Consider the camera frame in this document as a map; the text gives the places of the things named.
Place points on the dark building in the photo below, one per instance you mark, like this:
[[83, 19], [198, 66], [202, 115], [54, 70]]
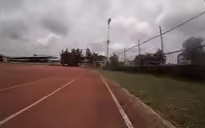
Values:
[[150, 59]]

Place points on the dark hedge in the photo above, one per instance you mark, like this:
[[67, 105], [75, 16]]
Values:
[[163, 70]]

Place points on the large dark tree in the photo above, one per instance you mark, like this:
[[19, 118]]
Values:
[[193, 50]]

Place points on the floodlight mast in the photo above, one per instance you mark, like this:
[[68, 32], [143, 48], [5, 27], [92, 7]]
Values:
[[108, 40]]

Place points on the low grandstand building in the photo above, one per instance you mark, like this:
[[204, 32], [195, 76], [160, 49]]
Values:
[[31, 59]]

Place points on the red running track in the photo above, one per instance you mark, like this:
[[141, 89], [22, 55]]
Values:
[[76, 106]]

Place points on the row of dark trees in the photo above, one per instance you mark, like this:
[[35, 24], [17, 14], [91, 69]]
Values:
[[71, 57]]

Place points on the grass strip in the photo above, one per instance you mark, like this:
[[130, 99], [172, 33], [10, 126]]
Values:
[[180, 96]]

